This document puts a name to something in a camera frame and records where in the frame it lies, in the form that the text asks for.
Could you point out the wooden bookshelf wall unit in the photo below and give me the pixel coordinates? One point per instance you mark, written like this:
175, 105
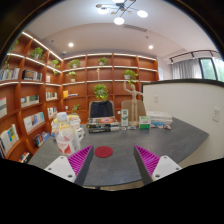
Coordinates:
35, 84

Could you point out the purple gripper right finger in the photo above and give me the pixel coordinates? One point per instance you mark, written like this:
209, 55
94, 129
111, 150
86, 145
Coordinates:
153, 167

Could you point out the stack of dark books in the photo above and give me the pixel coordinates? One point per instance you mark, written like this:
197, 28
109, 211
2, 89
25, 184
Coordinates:
104, 124

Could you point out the stack of white books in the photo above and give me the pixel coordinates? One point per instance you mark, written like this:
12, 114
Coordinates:
158, 116

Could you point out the clear plastic water bottle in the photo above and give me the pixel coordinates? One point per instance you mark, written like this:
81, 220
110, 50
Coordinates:
65, 135

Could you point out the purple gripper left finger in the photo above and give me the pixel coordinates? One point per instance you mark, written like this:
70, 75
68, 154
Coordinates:
74, 167

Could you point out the green white carton box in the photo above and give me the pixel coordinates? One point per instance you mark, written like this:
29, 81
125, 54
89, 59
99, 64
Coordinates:
124, 117

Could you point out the ceiling chandelier lamp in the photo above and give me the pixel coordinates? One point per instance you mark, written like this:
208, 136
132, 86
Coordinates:
120, 7

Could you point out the red round coaster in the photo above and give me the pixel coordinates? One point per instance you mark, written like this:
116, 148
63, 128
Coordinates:
103, 151

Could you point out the white partition wall panel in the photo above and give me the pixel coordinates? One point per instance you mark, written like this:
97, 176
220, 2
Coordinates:
199, 102

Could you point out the green white tissue box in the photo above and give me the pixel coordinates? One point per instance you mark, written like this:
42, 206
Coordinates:
144, 122

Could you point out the black office chair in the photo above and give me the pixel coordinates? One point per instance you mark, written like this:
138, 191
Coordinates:
100, 109

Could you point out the white window curtain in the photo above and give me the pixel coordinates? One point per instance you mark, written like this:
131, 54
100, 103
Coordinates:
187, 69

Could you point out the hanging green potted plant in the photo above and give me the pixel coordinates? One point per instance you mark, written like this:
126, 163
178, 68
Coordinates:
101, 91

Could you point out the wooden artist mannequin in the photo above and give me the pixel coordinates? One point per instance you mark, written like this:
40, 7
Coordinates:
134, 106

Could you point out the glass mug with handle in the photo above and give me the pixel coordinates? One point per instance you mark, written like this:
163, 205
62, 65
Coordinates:
79, 134

